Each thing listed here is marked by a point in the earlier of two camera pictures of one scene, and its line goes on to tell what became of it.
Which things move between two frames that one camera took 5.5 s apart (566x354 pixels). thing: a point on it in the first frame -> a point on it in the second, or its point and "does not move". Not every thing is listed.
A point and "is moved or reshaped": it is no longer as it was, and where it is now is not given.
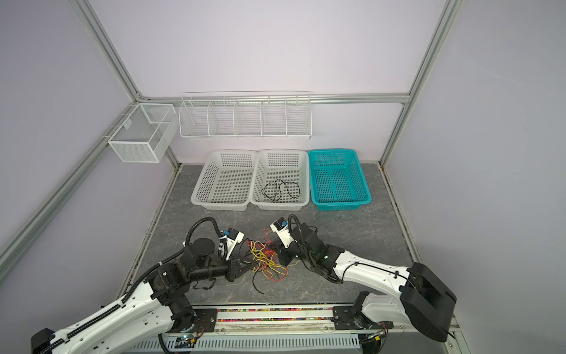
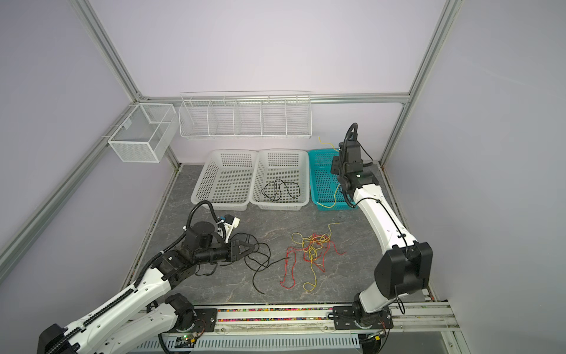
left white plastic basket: (228, 181) does not move
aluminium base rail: (268, 320) does not move
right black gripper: (284, 253) -> (336, 167)
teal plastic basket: (337, 180) does not move
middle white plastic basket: (281, 180) does not move
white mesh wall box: (145, 133) does not move
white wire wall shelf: (282, 114) does not move
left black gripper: (235, 270) -> (233, 250)
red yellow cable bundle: (266, 259) is moved or reshaped
